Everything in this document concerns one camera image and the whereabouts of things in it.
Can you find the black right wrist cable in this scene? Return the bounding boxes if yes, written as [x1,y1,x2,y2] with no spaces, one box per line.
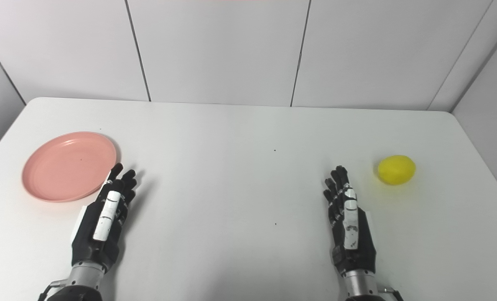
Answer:
[378,286,404,301]

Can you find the yellow lemon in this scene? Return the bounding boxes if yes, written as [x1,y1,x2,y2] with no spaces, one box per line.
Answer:
[377,155,416,186]

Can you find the pink round plate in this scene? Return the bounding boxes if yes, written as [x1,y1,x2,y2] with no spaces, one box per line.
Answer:
[22,132,118,203]

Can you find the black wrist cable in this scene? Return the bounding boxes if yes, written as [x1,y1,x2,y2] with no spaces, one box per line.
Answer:
[378,286,404,301]
[38,281,66,301]

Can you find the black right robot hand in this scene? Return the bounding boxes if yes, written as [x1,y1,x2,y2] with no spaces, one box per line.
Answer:
[323,166,377,276]

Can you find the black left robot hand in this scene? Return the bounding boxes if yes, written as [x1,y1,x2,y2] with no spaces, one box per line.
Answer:
[71,163,138,274]

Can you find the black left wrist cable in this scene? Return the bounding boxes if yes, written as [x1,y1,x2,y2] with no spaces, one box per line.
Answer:
[38,281,66,301]

